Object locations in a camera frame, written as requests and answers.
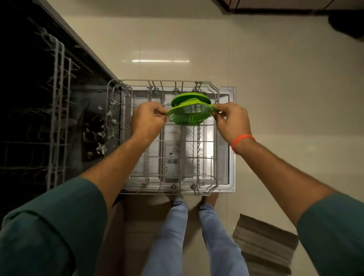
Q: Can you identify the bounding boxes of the person's right hand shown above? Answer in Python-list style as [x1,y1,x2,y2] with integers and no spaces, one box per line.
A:
[212,102,253,146]

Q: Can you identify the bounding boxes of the person's left hand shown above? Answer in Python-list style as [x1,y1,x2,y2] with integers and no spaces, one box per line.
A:
[130,101,169,143]

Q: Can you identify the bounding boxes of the silver dishwasher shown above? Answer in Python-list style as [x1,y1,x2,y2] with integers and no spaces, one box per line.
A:
[0,0,237,222]

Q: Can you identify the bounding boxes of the wire dish rack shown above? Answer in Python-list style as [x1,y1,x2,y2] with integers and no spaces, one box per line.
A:
[105,79,221,196]
[34,27,82,190]

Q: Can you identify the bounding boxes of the round green plate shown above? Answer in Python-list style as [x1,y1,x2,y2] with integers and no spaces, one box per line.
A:
[170,92,212,108]

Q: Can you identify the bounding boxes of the white paper scraps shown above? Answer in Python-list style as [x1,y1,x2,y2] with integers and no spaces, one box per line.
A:
[84,105,117,157]

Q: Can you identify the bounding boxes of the person's left forearm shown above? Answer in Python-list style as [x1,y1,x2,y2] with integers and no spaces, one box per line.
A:
[81,133,154,211]

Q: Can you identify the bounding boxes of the person's right forearm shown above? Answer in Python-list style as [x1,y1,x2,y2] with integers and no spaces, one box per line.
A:
[234,138,337,227]

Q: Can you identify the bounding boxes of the orange thread wristband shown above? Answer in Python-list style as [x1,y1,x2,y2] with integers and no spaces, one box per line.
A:
[231,134,256,154]

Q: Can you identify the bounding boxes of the striped brown floor mat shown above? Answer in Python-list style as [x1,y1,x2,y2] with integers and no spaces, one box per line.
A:
[232,213,299,276]

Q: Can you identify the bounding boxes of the green shirt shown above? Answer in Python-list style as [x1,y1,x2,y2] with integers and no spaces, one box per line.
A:
[0,177,364,276]

